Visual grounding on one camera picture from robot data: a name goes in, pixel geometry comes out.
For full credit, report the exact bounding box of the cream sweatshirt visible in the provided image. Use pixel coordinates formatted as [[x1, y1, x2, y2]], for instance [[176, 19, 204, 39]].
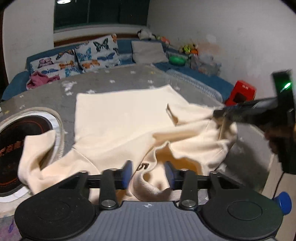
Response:
[[18, 85, 237, 201]]

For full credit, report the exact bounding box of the red box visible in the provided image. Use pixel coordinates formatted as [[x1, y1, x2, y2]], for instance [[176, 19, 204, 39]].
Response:
[[225, 80, 256, 106]]

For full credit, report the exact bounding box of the clear plastic storage box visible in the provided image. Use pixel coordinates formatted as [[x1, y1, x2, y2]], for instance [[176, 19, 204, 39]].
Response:
[[190, 54, 222, 76]]

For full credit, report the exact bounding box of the black round induction cooktop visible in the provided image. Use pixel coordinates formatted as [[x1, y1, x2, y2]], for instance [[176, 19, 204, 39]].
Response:
[[0, 115, 53, 197]]

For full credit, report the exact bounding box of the yellow orange toy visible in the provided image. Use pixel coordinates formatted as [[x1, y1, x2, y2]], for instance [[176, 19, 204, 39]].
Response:
[[179, 44, 199, 55]]

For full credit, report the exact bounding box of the green ball toy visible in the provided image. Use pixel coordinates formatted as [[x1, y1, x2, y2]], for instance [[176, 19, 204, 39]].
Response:
[[169, 55, 187, 66]]

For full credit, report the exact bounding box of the left butterfly pillow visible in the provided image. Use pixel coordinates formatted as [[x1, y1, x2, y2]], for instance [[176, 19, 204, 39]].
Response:
[[29, 49, 81, 79]]

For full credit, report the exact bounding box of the butterfly pillow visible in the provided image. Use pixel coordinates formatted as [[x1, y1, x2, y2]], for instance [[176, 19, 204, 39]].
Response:
[[29, 49, 81, 79], [75, 34, 121, 73]]

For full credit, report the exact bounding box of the pink garment on sofa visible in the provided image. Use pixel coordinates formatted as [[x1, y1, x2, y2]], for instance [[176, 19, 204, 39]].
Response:
[[26, 71, 60, 90]]

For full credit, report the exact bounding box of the right butterfly pillow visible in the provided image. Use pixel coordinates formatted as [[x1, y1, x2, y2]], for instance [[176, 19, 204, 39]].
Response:
[[75, 34, 121, 73]]

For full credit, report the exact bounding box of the grey cushion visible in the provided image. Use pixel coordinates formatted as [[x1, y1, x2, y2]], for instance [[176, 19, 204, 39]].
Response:
[[132, 41, 169, 64]]

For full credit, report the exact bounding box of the blue sofa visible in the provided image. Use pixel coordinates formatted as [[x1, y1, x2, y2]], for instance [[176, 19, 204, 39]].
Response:
[[1, 38, 235, 103]]

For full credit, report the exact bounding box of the black white plush toy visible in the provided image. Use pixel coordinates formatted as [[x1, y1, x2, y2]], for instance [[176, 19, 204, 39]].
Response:
[[137, 29, 156, 41]]

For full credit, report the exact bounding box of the dark window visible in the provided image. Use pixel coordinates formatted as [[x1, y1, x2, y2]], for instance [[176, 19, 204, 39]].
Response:
[[54, 0, 149, 30]]

